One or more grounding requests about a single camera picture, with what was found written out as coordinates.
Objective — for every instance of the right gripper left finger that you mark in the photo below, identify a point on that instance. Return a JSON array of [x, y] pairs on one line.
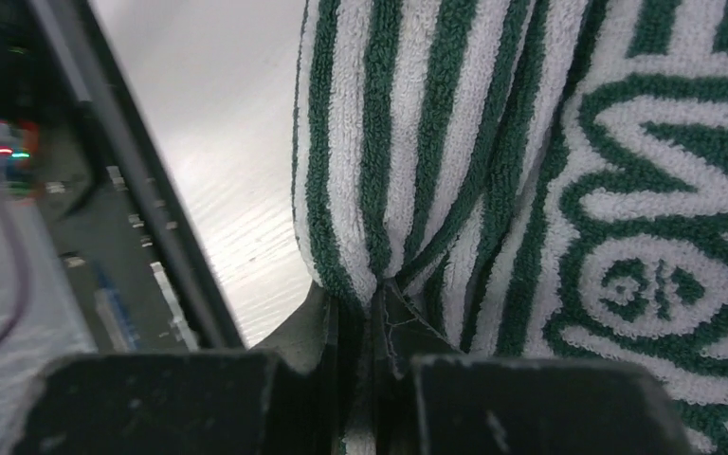
[[302, 402]]

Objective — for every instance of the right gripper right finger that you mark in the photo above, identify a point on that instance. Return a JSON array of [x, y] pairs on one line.
[[400, 335]]

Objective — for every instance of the green white striped towel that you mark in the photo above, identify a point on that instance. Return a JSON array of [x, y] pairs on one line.
[[540, 178]]

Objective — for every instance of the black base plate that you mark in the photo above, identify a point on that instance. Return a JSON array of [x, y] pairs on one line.
[[139, 276]]

